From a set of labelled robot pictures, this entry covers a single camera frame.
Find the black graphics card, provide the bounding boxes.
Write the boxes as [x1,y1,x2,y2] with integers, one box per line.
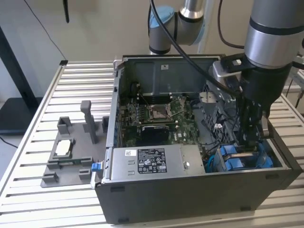
[141,125,170,146]

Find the CPU socket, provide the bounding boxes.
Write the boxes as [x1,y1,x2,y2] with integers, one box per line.
[147,104,172,121]

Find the blue wire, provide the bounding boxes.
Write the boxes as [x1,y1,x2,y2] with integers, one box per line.
[205,154,216,172]

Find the black RAM slots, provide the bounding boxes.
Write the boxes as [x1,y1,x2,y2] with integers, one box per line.
[139,92,172,105]

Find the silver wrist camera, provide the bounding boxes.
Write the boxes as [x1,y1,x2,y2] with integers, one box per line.
[212,53,250,85]

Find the black floor cable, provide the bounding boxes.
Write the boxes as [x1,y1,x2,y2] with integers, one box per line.
[0,136,19,148]

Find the black hanging antenna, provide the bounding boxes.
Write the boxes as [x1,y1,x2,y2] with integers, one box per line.
[62,0,70,24]

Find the metal disk bay cage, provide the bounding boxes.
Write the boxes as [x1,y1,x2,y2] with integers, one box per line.
[216,148,274,171]

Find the silver power supply unit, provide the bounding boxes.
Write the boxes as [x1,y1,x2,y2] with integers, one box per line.
[110,144,205,180]

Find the gray parts rack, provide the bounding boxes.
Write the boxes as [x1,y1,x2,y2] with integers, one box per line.
[40,100,110,188]

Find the black monitor stand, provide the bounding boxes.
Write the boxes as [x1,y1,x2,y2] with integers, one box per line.
[0,26,43,136]

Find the gray plastic drive shroud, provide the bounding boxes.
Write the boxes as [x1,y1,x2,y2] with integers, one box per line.
[192,78,240,145]

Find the blue case latch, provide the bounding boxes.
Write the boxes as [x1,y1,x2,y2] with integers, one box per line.
[91,161,105,172]

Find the black open PC case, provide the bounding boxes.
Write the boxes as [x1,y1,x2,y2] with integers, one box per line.
[90,54,302,225]

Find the black wire with white label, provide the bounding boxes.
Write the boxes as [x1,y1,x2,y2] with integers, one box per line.
[211,113,240,148]

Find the thin black wall cable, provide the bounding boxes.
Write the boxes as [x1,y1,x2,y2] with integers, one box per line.
[23,0,67,61]

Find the green motherboard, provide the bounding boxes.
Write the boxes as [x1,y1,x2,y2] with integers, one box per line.
[118,95,205,148]

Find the silver metal bracket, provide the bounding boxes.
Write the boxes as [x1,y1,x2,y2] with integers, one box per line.
[199,91,217,104]

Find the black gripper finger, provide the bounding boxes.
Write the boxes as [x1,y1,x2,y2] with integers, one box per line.
[237,95,260,148]
[257,106,274,140]

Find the silver CPU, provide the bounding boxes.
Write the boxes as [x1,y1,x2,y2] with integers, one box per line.
[55,140,72,156]

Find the black camera cable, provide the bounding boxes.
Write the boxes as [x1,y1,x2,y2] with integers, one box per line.
[217,0,246,48]

